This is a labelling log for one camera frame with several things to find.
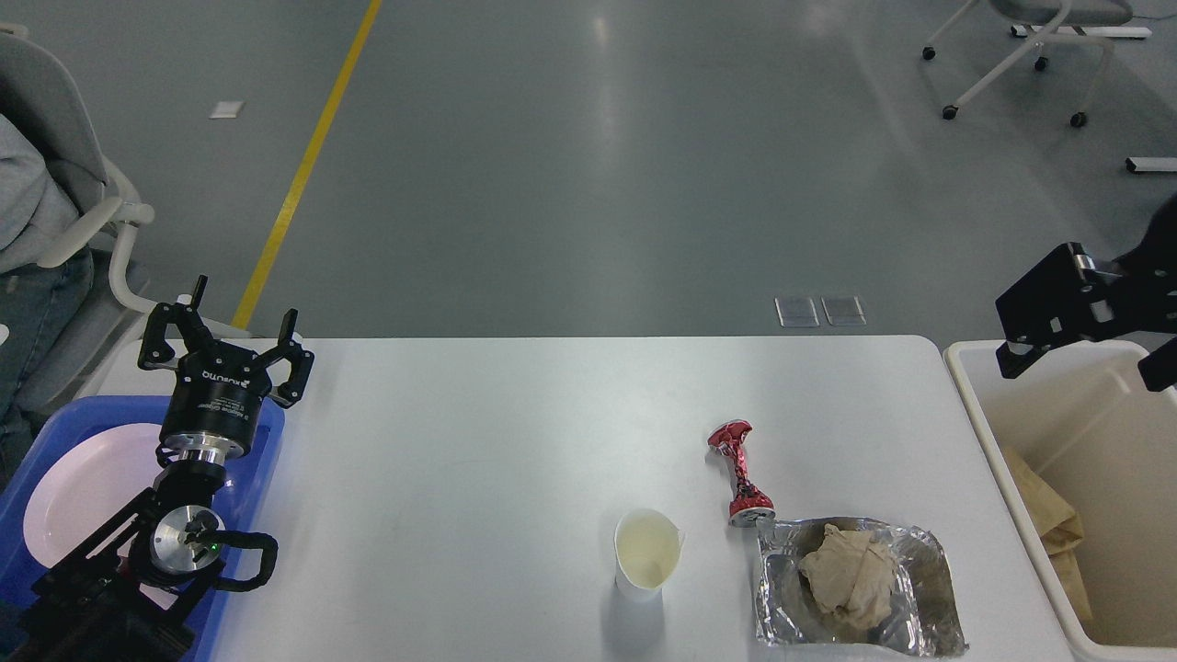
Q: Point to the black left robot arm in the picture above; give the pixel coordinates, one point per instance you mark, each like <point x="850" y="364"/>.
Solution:
<point x="125" y="592"/>

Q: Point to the white paper cup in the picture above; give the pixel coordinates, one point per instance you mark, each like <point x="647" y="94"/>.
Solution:
<point x="647" y="549"/>

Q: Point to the right floor plate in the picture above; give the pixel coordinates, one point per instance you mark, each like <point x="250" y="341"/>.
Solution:
<point x="844" y="311"/>

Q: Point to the crushed red can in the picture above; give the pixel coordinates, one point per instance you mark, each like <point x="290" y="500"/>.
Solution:
<point x="749" y="504"/>

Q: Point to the seated person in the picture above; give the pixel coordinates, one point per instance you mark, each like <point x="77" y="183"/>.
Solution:
<point x="36" y="303"/>

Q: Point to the white bar on floor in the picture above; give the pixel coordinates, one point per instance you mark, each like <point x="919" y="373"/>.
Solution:
<point x="1151" y="165"/>

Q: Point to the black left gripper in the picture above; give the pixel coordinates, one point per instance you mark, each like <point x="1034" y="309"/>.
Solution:
<point x="216" y="405"/>

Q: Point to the large brown paper bag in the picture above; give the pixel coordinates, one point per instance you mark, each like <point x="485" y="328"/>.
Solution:
<point x="1057" y="525"/>

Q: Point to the white bar far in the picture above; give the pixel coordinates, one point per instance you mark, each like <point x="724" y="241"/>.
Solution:
<point x="1116" y="33"/>

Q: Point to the white plastic bin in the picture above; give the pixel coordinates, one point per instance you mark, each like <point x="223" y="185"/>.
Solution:
<point x="1083" y="420"/>

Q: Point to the silver foil wrapper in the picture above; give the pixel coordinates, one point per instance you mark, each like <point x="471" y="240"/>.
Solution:
<point x="915" y="616"/>

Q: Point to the grey office chair left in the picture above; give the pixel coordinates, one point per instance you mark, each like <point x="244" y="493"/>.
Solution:
<point x="40" y="98"/>

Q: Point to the brown paper wad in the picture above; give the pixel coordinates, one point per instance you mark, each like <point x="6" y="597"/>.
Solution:
<point x="851" y="577"/>

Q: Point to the left floor plate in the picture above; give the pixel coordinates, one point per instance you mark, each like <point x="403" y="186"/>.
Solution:
<point x="797" y="312"/>

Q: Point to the pink plate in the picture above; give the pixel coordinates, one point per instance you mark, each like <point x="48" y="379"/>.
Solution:
<point x="87" y="486"/>

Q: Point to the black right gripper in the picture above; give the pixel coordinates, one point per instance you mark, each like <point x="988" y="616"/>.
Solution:
<point x="1070" y="296"/>

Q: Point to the blue plastic tray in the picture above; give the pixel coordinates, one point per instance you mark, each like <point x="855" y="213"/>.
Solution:
<point x="237" y="503"/>

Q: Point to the white floor tag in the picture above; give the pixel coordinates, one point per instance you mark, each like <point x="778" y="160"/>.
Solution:
<point x="228" y="109"/>

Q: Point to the white rolling chair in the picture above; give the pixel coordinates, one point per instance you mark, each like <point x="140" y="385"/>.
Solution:
<point x="1052" y="15"/>

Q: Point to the floor plate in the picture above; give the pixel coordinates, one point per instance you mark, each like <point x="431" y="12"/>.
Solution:
<point x="797" y="312"/>
<point x="844" y="311"/>

